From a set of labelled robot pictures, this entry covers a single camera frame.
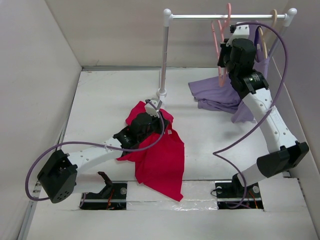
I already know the pink plastic hanger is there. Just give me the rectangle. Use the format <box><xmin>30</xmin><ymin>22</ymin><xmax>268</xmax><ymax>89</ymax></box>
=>
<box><xmin>211</xmin><ymin>3</ymin><xmax>232</xmax><ymax>87</ymax></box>

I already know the red t shirt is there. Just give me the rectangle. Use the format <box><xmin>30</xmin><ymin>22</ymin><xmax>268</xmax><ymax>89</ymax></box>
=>
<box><xmin>116</xmin><ymin>100</ymin><xmax>186</xmax><ymax>202</ymax></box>

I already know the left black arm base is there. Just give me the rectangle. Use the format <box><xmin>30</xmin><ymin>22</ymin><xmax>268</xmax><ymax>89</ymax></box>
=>
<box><xmin>79</xmin><ymin>171</ymin><xmax>128</xmax><ymax>211</ymax></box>

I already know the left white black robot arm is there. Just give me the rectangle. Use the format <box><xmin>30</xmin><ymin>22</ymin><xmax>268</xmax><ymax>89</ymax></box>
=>
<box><xmin>37</xmin><ymin>111</ymin><xmax>170</xmax><ymax>204</ymax></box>

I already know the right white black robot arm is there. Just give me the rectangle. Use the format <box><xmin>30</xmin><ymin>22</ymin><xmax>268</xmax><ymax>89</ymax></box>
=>
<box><xmin>218</xmin><ymin>38</ymin><xmax>309</xmax><ymax>197</ymax></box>

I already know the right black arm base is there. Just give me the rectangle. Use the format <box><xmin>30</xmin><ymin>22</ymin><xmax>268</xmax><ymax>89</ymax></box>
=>
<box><xmin>210</xmin><ymin>179</ymin><xmax>264</xmax><ymax>210</ymax></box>

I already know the purple t shirt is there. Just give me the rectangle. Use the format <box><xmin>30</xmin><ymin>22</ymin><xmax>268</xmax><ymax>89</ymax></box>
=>
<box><xmin>188</xmin><ymin>25</ymin><xmax>270</xmax><ymax>123</ymax></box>

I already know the beige wooden hanger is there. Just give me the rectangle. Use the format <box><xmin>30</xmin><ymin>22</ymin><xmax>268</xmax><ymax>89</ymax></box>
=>
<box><xmin>257</xmin><ymin>9</ymin><xmax>279</xmax><ymax>60</ymax></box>

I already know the white metal clothes rack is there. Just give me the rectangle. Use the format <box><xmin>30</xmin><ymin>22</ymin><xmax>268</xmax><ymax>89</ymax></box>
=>
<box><xmin>156</xmin><ymin>3</ymin><xmax>298</xmax><ymax>109</ymax></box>

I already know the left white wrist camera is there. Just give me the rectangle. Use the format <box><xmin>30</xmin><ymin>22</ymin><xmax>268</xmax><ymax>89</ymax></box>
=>
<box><xmin>144</xmin><ymin>98</ymin><xmax>163</xmax><ymax>117</ymax></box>

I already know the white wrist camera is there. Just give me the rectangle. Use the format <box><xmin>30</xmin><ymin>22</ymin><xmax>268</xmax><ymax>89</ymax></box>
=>
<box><xmin>229</xmin><ymin>24</ymin><xmax>250</xmax><ymax>42</ymax></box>
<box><xmin>144</xmin><ymin>98</ymin><xmax>163</xmax><ymax>117</ymax></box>

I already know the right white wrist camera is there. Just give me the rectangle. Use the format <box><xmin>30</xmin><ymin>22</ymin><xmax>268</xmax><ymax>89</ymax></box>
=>
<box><xmin>229</xmin><ymin>24</ymin><xmax>250</xmax><ymax>42</ymax></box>

